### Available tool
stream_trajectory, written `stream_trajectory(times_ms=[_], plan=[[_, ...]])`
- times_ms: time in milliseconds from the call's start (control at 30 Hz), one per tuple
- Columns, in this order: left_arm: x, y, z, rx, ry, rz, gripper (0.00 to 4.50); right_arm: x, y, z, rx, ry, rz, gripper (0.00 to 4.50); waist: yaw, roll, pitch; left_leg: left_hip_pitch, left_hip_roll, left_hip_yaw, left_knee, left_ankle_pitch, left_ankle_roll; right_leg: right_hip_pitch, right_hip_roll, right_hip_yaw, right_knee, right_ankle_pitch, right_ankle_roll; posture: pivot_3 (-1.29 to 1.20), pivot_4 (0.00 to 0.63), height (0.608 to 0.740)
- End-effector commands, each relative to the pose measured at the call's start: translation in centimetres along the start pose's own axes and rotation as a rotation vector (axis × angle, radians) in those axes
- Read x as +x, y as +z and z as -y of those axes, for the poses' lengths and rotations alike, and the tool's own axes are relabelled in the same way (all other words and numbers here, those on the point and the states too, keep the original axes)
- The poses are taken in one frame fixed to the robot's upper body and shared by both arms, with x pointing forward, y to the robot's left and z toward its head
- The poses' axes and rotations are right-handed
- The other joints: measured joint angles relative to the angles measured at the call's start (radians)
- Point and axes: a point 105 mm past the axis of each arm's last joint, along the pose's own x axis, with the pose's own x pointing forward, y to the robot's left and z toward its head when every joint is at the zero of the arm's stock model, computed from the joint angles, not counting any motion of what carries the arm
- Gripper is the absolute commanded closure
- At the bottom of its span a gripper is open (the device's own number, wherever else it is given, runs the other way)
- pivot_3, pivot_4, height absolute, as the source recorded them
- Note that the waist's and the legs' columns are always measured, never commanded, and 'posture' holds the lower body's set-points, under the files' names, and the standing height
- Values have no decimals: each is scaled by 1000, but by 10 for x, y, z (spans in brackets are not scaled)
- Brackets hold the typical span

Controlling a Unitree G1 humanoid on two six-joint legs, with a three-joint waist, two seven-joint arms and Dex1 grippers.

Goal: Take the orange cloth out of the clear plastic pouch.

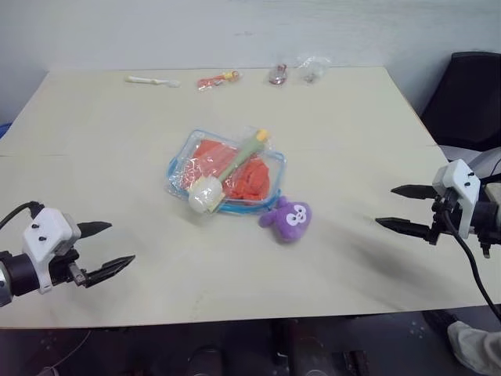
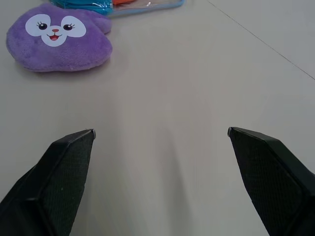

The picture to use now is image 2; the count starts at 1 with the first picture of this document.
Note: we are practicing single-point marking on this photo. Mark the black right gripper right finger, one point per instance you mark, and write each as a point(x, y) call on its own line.
point(273, 177)

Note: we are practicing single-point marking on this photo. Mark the purple plush bunny face toy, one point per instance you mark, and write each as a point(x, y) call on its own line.
point(73, 54)

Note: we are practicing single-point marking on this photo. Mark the clear pouch with orange cloth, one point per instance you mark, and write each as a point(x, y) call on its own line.
point(147, 9)

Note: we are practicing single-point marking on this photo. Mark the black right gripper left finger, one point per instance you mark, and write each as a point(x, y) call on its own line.
point(59, 177)

